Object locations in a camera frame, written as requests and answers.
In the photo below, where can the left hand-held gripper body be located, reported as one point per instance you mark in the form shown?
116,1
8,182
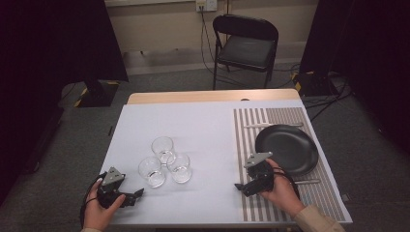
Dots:
111,190

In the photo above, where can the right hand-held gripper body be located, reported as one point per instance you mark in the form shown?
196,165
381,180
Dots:
259,175

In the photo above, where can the clear drinking glass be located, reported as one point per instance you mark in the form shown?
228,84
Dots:
163,150
151,171
179,168

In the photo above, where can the person's left hand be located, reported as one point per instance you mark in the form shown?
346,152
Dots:
98,212

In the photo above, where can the person's right hand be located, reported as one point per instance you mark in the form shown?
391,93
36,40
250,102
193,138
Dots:
285,191

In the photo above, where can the black plate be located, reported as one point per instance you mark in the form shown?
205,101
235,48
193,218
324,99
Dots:
290,148

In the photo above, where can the silver cutlery piece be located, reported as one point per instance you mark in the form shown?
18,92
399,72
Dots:
307,181
257,125

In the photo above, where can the striped placemat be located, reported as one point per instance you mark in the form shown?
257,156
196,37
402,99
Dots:
322,199

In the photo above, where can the white table mat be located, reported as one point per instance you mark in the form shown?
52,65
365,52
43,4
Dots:
193,129

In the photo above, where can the black stand base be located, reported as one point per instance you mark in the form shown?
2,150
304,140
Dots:
314,84
96,95

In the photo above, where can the black folding chair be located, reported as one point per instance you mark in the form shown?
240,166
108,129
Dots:
246,48

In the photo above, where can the black curtain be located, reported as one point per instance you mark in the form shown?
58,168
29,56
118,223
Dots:
48,48
370,48

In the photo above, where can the white wall outlet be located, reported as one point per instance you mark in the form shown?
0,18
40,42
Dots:
206,5

